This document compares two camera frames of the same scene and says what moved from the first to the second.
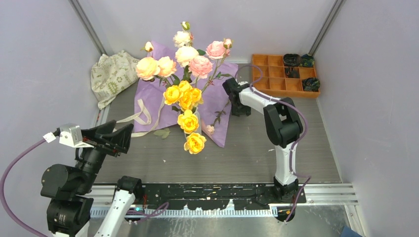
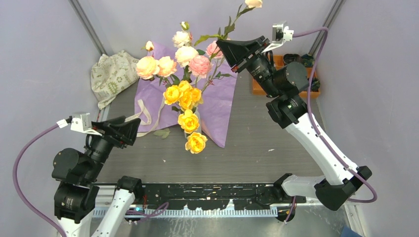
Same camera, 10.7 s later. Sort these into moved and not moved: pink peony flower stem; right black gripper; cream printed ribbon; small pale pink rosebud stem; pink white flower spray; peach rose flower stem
Moved: right black gripper; small pale pink rosebud stem
Not moved: peach rose flower stem; pink white flower spray; cream printed ribbon; pink peony flower stem
